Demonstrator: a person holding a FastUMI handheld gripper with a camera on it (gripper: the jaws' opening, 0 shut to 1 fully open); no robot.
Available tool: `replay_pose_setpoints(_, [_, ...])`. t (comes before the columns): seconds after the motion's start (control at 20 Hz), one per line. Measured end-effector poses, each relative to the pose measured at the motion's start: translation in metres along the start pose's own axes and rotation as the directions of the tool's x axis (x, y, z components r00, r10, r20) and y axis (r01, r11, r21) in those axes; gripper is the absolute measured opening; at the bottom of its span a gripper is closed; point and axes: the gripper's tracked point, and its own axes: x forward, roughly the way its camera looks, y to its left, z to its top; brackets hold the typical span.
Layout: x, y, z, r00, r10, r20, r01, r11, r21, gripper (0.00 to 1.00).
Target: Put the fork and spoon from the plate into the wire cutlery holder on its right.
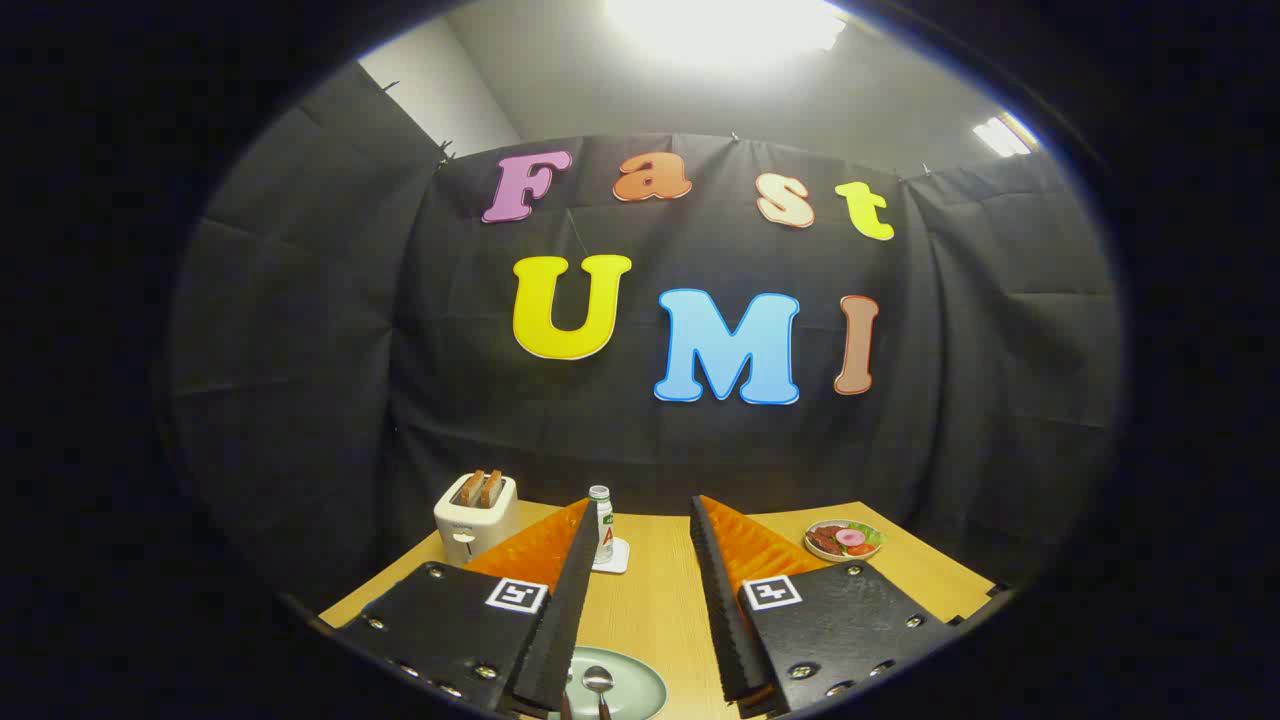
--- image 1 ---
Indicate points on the white square coaster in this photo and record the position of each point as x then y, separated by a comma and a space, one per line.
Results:
620, 558

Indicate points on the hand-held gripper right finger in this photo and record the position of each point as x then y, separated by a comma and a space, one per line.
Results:
722, 620

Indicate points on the toasted bread slice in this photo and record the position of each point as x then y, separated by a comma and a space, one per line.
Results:
492, 486
470, 488

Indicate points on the pale green plate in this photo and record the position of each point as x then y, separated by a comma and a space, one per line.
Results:
635, 685

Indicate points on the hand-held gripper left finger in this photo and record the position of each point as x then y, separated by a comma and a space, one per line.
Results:
560, 620

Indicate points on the cream toaster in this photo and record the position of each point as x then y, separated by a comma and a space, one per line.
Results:
478, 525

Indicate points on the white plate of food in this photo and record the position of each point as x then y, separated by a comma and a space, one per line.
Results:
842, 540

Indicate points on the small ceiling light panel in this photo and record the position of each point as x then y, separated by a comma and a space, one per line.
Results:
1003, 135

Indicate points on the bright ceiling light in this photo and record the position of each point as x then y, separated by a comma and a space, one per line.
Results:
725, 25

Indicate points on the small plastic drink bottle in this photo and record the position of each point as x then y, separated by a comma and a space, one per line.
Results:
604, 520

